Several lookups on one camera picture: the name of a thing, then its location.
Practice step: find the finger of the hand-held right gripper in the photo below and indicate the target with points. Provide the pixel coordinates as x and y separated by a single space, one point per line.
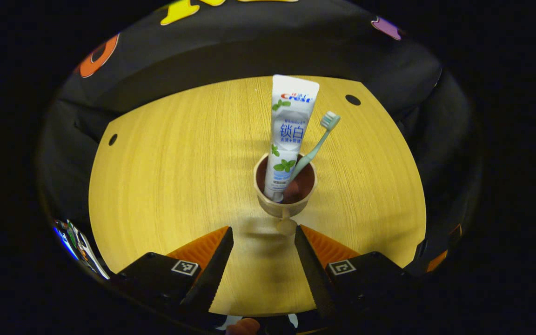
438 260

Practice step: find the beige cup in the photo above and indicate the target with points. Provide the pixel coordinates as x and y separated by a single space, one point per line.
272 207

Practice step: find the black backdrop cloth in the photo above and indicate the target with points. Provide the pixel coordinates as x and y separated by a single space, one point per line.
226 46

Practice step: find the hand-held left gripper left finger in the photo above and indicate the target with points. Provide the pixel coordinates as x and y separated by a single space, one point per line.
212 274

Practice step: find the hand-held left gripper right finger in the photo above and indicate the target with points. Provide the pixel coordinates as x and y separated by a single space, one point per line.
314 274

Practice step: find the pale green toothbrush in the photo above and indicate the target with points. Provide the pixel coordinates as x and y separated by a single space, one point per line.
329 121

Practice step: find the wooden desktop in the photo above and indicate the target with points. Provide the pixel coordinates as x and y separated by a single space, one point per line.
179 186

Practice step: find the lit computer monitor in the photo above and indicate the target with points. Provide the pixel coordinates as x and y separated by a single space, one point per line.
64 236

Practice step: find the white toothpaste tube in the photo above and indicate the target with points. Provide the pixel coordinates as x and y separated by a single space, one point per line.
291 121

